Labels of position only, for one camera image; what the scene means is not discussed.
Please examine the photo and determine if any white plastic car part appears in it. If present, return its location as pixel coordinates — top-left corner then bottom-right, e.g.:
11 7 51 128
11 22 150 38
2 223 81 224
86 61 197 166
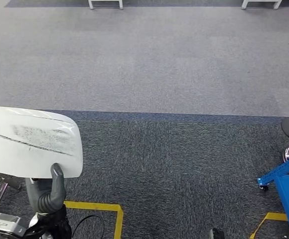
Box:
0 105 83 179

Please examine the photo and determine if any white bench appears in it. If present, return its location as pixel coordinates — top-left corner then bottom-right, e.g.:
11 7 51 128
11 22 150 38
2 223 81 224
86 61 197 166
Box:
241 0 283 10
88 0 124 10

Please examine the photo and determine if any yellow floor tape corner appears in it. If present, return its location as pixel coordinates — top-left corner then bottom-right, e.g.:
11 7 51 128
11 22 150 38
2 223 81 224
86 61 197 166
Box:
64 201 124 239

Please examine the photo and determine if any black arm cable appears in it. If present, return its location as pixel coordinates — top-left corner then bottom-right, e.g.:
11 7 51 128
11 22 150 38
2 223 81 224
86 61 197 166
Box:
72 215 105 239

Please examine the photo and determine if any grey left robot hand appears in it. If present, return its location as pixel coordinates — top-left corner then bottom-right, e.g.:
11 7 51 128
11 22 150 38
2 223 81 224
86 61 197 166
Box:
25 163 67 215

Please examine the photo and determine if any small steel table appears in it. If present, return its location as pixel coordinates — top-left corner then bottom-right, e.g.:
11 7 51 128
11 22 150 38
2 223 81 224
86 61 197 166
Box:
0 170 21 230

